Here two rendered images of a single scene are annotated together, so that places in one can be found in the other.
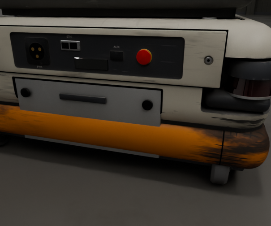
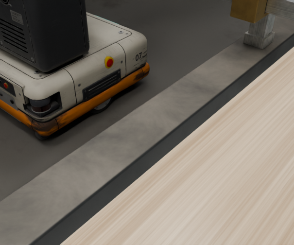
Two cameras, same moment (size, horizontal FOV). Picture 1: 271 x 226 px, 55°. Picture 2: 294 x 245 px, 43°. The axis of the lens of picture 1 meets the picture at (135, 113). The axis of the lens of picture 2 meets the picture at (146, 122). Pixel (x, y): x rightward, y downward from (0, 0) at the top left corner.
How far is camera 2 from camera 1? 1.39 m
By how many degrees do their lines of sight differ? 27
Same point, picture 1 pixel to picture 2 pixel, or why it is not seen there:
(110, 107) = (4, 97)
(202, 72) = (19, 97)
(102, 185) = (3, 127)
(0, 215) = not seen: outside the picture
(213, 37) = (18, 88)
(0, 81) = not seen: outside the picture
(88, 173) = (4, 120)
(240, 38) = (27, 90)
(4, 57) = not seen: outside the picture
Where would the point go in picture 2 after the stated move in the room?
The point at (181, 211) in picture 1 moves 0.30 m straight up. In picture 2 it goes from (18, 144) to (0, 83)
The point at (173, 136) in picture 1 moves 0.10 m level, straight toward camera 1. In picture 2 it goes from (20, 116) to (0, 129)
